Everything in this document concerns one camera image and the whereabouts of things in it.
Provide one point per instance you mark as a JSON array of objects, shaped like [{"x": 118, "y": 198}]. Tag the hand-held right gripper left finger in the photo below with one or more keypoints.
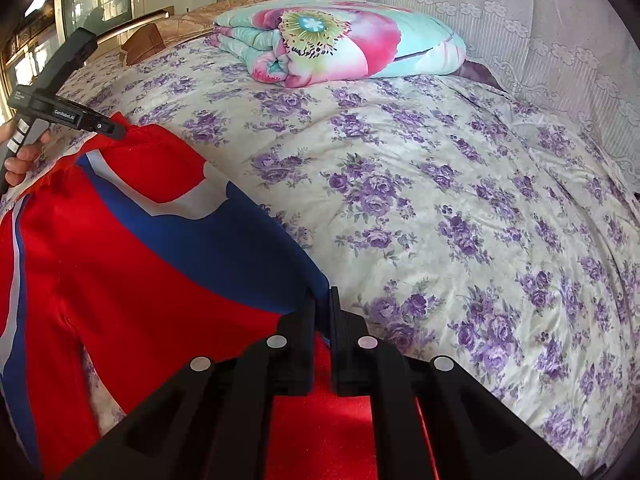
[{"x": 303, "y": 340}]

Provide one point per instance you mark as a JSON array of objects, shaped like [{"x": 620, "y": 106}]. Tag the window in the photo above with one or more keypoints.
[{"x": 75, "y": 0}]

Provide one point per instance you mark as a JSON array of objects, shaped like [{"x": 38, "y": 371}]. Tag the folded floral quilt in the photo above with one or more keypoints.
[{"x": 340, "y": 37}]

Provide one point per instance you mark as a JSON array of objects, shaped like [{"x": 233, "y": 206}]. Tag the wooden headboard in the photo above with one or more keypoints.
[{"x": 135, "y": 22}]

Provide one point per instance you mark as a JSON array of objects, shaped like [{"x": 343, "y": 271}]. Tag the person's left hand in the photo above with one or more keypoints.
[{"x": 22, "y": 157}]

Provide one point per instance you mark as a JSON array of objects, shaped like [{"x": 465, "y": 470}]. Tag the brown pillow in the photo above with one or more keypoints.
[{"x": 145, "y": 42}]

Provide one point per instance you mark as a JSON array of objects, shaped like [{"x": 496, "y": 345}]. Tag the red blue white pants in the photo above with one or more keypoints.
[{"x": 150, "y": 270}]

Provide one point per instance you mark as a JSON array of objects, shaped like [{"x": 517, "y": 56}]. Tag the white lace curtain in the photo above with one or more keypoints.
[{"x": 480, "y": 20}]

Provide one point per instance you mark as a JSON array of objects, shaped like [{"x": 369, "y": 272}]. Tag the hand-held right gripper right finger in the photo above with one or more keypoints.
[{"x": 344, "y": 345}]

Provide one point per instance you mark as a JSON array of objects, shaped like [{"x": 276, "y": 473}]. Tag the purple floral bed sheet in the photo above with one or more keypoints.
[{"x": 425, "y": 200}]

